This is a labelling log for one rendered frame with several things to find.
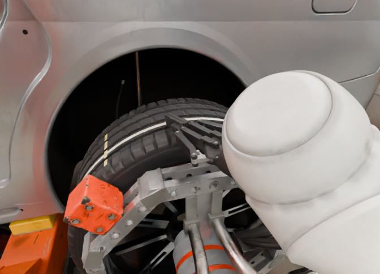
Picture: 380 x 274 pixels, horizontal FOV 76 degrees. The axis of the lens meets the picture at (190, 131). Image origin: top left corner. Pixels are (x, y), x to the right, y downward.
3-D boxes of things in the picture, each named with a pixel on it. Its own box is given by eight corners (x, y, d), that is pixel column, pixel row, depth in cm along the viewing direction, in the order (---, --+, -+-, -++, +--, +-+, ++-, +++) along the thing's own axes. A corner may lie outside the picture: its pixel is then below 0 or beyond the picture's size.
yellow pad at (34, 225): (60, 201, 103) (57, 193, 100) (53, 228, 91) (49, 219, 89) (24, 208, 100) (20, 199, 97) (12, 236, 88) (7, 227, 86)
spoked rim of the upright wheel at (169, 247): (181, 240, 108) (263, 161, 97) (196, 295, 88) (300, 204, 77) (73, 202, 82) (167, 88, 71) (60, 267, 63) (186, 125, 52)
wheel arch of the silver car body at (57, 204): (230, 139, 134) (242, 26, 105) (260, 176, 107) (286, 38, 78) (70, 163, 116) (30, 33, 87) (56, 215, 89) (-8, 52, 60)
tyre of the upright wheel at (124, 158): (183, 255, 113) (287, 155, 99) (197, 311, 94) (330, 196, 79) (38, 209, 80) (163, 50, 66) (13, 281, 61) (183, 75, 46)
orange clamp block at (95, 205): (123, 189, 55) (87, 172, 50) (125, 216, 48) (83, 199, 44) (104, 209, 56) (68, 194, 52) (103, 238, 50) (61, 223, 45)
